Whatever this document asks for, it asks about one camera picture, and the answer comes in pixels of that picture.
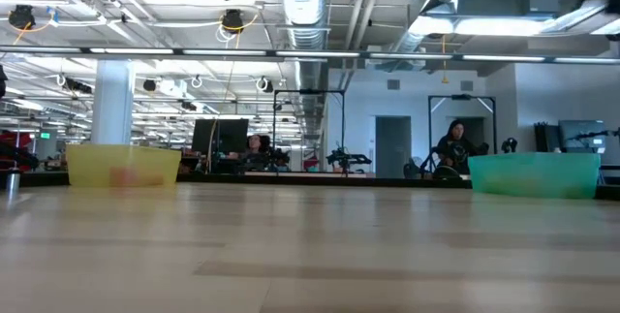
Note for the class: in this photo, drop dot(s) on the person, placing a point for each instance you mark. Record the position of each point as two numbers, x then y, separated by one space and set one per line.
254 143
455 131

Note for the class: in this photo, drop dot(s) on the yellow translucent plastic bin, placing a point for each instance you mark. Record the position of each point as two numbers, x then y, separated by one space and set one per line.
140 160

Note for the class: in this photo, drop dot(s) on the dark round object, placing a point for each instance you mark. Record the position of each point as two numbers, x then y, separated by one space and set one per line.
445 173

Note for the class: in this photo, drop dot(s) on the background desk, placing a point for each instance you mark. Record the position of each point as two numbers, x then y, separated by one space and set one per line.
290 174

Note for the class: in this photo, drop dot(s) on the grey monitor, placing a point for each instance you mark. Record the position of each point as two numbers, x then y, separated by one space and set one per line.
581 134

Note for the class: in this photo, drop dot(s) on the black panel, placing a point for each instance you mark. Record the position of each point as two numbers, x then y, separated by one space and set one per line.
546 137

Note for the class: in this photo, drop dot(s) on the black metal frame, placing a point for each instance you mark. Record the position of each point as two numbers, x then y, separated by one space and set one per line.
460 96
310 91

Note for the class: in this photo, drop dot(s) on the metal bottle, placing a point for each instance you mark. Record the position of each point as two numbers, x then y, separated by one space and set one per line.
13 182

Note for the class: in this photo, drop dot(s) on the grey door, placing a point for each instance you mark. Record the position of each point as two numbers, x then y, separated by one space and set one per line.
393 146

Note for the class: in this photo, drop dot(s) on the long ceiling light strip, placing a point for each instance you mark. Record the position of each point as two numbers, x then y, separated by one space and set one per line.
310 53

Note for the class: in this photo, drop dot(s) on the red machine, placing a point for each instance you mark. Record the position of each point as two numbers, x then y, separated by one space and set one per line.
14 137

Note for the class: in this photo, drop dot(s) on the black background robot arm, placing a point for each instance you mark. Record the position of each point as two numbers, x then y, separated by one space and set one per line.
596 134
346 159
508 144
278 158

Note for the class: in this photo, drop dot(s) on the teal translucent plastic bin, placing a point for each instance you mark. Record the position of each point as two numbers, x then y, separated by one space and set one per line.
523 175

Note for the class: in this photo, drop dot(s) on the grey wall vent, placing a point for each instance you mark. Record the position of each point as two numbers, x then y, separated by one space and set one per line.
466 85
393 84

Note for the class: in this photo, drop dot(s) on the black monitor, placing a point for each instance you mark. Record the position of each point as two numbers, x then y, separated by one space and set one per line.
218 136

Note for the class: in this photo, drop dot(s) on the white column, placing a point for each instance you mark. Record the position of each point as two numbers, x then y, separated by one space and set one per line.
111 109

